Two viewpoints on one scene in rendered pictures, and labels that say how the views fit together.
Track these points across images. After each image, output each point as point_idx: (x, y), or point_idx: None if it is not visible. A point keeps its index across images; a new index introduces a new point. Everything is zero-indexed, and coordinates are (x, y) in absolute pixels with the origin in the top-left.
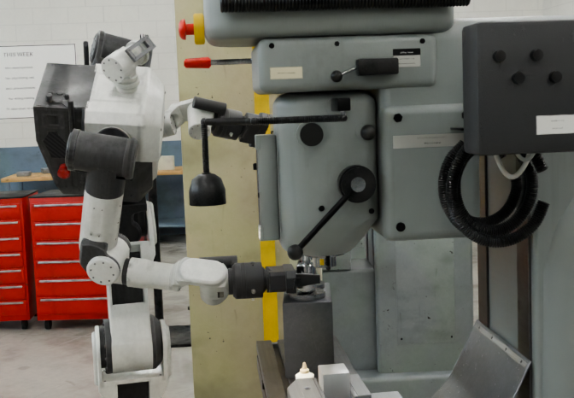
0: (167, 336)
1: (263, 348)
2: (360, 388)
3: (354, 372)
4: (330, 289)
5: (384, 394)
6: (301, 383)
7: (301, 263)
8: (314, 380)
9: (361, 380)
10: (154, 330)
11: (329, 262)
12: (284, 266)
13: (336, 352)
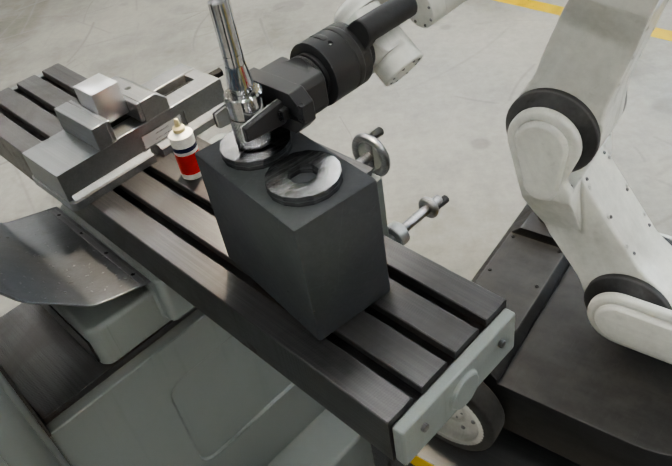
0: (517, 129)
1: (452, 281)
2: (71, 111)
3: (209, 287)
4: (254, 200)
5: (69, 164)
6: (140, 90)
7: (251, 87)
8: (131, 100)
9: (78, 122)
10: (515, 100)
11: None
12: (279, 77)
13: (304, 341)
